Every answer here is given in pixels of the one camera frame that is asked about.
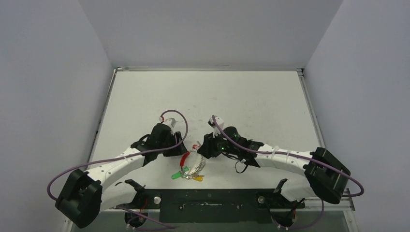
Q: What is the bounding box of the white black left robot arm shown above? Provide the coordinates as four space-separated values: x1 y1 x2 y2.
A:
55 122 187 228

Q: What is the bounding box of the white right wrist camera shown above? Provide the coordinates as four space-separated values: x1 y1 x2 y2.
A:
208 115 224 138

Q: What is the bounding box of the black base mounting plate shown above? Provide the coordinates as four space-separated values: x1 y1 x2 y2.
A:
125 188 305 224

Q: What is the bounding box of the aluminium table frame rail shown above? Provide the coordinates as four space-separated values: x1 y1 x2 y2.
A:
297 69 351 204

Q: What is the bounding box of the key with red tag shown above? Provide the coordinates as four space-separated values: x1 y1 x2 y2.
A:
191 144 201 151

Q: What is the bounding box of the metal keyring with red grip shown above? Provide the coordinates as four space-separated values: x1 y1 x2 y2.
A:
179 150 206 179

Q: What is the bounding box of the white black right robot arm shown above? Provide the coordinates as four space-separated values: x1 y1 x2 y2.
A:
198 126 351 207

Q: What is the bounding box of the key with yellow tag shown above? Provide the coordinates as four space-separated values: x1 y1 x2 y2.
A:
192 174 204 182

